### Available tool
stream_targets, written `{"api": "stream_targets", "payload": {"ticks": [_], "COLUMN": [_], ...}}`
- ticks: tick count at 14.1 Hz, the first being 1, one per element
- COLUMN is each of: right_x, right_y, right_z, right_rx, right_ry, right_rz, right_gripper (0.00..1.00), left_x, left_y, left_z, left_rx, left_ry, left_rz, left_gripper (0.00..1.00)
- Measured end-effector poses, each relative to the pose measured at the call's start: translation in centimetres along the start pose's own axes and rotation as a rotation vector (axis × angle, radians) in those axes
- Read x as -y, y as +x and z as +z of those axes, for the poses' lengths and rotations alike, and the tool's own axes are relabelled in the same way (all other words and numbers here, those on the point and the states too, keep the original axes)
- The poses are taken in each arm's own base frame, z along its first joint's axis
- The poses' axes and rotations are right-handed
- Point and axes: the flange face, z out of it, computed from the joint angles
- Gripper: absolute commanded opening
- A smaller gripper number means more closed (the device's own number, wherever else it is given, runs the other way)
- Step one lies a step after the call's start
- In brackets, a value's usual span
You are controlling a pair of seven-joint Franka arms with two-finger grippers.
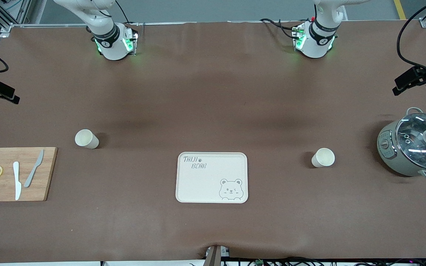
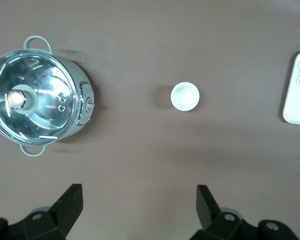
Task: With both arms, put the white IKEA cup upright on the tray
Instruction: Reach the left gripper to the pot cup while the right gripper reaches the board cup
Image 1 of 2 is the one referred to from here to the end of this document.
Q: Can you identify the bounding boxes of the white plastic cup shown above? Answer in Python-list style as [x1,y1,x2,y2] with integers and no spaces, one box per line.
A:
[311,148,335,168]
[75,129,99,149]

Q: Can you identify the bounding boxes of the cream bear print tray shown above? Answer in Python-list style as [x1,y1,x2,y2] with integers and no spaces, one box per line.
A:
[175,152,249,204]

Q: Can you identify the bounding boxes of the glass pot lid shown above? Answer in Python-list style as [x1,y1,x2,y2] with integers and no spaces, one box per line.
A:
[396,113,426,166]

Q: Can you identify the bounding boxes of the wooden cutting board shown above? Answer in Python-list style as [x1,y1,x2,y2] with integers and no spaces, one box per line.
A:
[0,147,58,202]

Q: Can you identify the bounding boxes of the grey-green cooking pot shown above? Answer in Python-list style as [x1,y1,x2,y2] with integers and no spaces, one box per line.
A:
[377,107,426,181]

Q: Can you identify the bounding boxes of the grey plastic knife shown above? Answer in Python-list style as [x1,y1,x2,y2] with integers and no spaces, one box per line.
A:
[24,149,45,188]

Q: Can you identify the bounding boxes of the white plastic knife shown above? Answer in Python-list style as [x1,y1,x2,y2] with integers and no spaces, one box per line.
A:
[13,161,22,201]

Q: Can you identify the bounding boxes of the brown table mat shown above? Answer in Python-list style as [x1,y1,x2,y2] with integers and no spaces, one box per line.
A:
[0,20,426,263]

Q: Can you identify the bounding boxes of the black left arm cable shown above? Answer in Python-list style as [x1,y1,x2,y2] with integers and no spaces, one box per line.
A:
[397,0,426,74]

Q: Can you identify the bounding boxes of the black right base cable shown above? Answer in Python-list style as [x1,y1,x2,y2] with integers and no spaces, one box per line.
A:
[115,0,130,24]

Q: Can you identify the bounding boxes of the black left base cables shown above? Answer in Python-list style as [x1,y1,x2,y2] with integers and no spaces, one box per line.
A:
[260,18,298,40]

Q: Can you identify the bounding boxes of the table edge camera bracket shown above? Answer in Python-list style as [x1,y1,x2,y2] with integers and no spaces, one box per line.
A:
[204,245,230,266]

